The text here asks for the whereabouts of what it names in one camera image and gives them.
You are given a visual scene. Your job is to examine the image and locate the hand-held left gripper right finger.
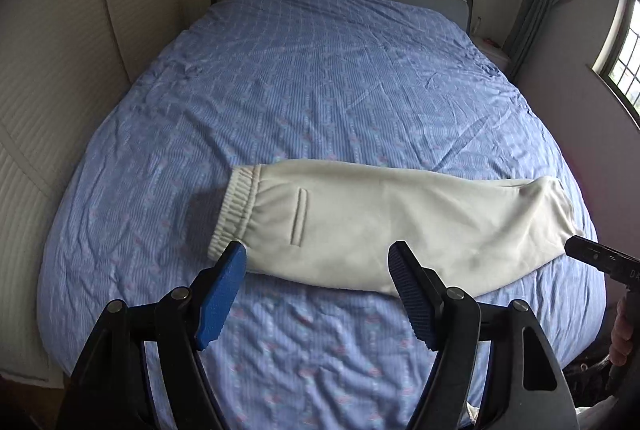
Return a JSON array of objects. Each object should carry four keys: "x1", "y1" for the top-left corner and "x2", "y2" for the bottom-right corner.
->
[{"x1": 388, "y1": 240, "x2": 581, "y2": 430}]

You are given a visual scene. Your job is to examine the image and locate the white ribbed wardrobe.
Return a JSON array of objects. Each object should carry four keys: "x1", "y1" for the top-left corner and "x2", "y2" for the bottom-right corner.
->
[{"x1": 0, "y1": 0, "x2": 182, "y2": 383}]

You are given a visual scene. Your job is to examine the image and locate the window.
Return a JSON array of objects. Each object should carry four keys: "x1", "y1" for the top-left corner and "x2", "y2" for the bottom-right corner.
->
[{"x1": 591, "y1": 0, "x2": 640, "y2": 131}]

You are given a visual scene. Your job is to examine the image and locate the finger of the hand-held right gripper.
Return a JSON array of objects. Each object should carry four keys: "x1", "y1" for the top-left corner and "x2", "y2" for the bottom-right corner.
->
[{"x1": 564, "y1": 235, "x2": 608, "y2": 272}]

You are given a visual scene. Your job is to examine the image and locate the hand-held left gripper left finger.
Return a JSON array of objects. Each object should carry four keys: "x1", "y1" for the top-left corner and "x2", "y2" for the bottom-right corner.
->
[{"x1": 55, "y1": 241, "x2": 248, "y2": 430}]

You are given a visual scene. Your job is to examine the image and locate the white nightstand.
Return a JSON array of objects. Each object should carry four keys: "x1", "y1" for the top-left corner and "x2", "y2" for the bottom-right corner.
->
[{"x1": 472, "y1": 35, "x2": 512, "y2": 72}]

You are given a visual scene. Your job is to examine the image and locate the cream sweatpants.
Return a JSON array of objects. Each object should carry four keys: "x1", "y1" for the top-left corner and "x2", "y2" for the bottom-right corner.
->
[{"x1": 207, "y1": 160, "x2": 586, "y2": 298}]

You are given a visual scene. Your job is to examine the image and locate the person's right hand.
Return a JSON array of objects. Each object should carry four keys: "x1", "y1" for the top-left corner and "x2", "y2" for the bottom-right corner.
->
[{"x1": 610, "y1": 297, "x2": 637, "y2": 367}]

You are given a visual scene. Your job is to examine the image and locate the blue patterned bedsheet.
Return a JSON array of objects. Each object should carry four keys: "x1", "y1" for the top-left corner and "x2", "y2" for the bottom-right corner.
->
[{"x1": 37, "y1": 0, "x2": 613, "y2": 430}]

